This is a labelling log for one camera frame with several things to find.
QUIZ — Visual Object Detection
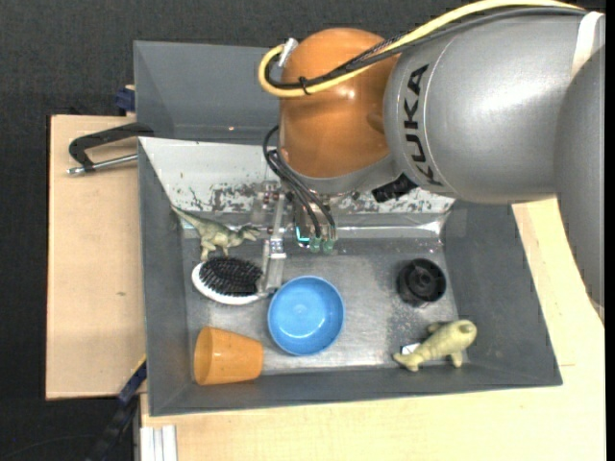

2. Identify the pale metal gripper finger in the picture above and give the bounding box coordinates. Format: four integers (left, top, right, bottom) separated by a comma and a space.
260, 237, 272, 291
267, 239, 288, 293

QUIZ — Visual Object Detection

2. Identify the black and white hairbrush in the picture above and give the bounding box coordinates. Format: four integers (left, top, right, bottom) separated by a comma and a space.
190, 255, 271, 306

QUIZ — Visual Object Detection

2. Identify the green toy dinosaur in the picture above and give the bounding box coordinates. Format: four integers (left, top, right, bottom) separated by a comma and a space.
171, 206, 263, 262

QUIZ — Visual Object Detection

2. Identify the blue bowl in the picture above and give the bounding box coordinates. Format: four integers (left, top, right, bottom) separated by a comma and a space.
266, 275, 346, 357

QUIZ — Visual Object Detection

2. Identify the orange cup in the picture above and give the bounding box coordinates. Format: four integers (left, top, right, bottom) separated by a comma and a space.
192, 326, 265, 387

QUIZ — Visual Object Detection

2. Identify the grey metal bin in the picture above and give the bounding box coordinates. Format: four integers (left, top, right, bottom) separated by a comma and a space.
132, 39, 564, 418

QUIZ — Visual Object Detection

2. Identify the black round ribbed cap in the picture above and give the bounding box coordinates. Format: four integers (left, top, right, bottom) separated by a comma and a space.
395, 257, 448, 307

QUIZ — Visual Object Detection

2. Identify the brown cardboard board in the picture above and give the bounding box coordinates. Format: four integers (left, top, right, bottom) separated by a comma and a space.
45, 114, 148, 400

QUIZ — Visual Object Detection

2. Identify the pale green toy fish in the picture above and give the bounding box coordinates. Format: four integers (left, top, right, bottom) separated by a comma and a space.
392, 318, 479, 374

